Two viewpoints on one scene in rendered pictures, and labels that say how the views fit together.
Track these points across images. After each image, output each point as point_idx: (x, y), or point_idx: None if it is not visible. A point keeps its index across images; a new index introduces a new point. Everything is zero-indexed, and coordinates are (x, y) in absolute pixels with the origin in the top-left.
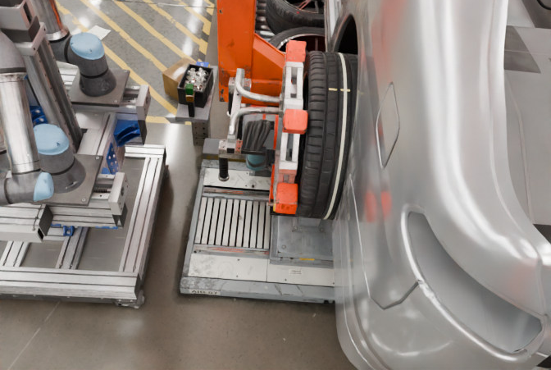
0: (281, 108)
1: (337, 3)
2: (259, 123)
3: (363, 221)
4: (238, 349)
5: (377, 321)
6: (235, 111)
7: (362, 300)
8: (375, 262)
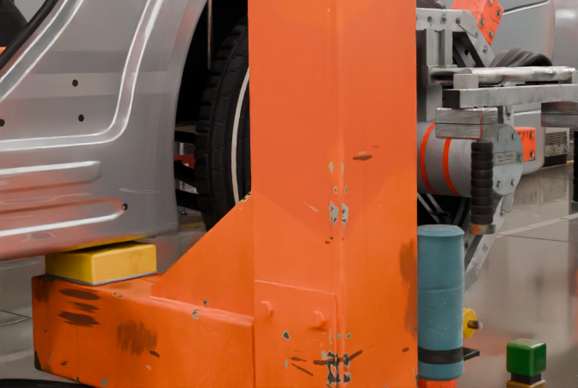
0: (451, 61)
1: (13, 96)
2: (517, 47)
3: None
4: None
5: (554, 4)
6: (538, 67)
7: (545, 29)
8: None
